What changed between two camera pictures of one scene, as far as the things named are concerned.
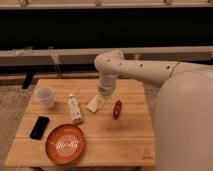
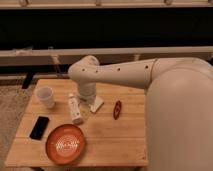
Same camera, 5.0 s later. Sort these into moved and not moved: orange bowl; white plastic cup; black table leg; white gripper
Moved: white gripper
Not moved: white plastic cup; orange bowl; black table leg
